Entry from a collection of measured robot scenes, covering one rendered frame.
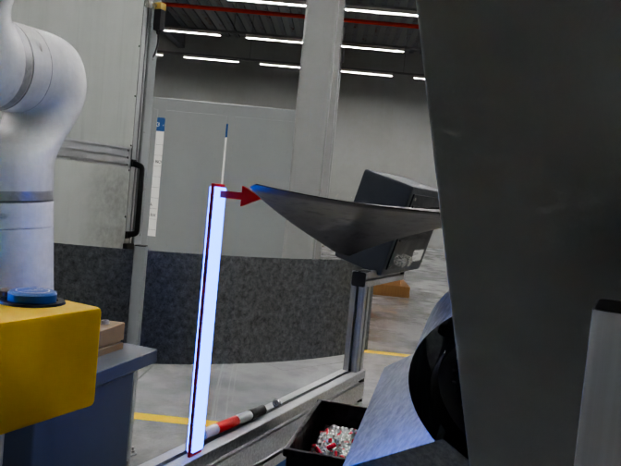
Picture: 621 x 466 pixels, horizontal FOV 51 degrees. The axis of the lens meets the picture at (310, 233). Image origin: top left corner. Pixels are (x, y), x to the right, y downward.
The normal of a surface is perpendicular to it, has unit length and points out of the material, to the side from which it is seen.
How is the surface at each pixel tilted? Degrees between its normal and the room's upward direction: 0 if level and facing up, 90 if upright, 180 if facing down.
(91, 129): 89
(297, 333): 90
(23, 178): 86
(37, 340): 90
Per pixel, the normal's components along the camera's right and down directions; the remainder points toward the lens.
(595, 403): -0.44, 0.00
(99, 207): 0.89, 0.11
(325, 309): 0.65, 0.11
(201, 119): -0.04, 0.05
